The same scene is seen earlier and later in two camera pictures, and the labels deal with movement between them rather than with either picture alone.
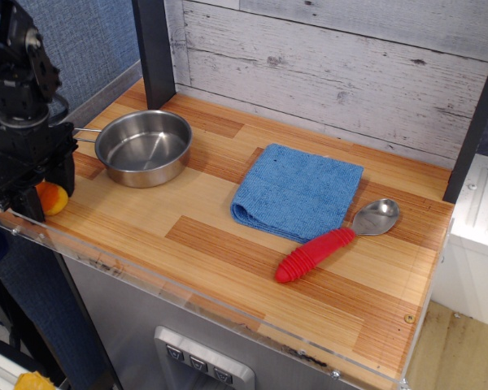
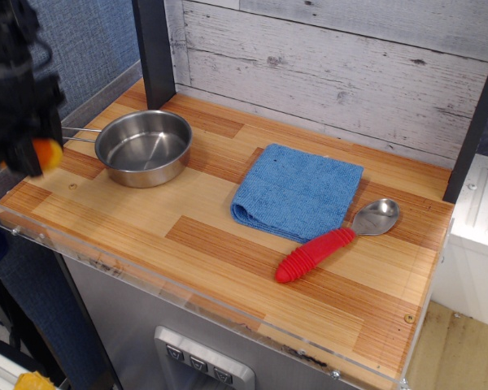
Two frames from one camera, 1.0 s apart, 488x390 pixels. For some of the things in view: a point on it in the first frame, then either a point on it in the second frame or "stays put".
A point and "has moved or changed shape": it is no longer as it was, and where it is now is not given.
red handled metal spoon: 376,218 stays put
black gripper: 22,154 to 12,103
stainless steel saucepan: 143,149 stays put
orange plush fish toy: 54,198 has moved or changed shape
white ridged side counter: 472,275 stays put
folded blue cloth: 296,196 stays put
